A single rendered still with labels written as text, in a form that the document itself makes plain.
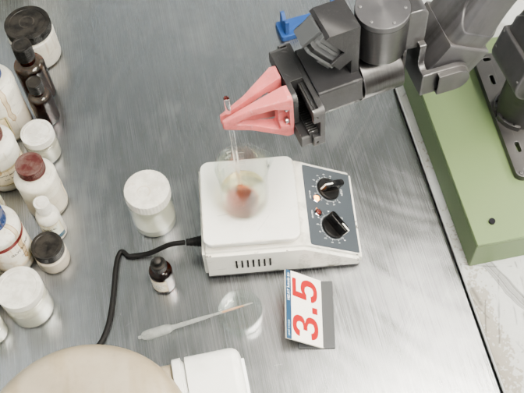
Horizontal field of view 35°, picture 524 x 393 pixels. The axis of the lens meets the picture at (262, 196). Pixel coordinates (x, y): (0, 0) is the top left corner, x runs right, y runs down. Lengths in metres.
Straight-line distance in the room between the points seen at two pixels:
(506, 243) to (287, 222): 0.27
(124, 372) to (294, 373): 0.65
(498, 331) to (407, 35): 0.40
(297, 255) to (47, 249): 0.32
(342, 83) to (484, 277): 0.36
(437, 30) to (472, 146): 0.25
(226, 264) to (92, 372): 0.66
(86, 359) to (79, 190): 0.79
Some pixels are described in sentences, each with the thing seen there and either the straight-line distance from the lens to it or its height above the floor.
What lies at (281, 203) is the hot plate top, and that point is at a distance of 1.04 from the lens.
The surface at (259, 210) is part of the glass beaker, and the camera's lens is 1.02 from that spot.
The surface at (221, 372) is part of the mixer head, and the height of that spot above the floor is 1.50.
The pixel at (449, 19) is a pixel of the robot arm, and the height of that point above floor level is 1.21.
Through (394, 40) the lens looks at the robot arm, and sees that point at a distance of 0.88.
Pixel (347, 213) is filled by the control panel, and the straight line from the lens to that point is 1.10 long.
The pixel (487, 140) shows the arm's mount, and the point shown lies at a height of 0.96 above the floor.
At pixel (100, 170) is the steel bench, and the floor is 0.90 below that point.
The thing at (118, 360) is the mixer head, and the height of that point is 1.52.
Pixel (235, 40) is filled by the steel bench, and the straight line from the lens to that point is 1.31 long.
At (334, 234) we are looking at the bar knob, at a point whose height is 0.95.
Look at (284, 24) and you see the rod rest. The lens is 1.29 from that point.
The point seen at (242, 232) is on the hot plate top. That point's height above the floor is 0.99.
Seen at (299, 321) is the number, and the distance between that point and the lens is 1.04.
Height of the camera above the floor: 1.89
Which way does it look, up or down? 60 degrees down
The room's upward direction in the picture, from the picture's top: 4 degrees counter-clockwise
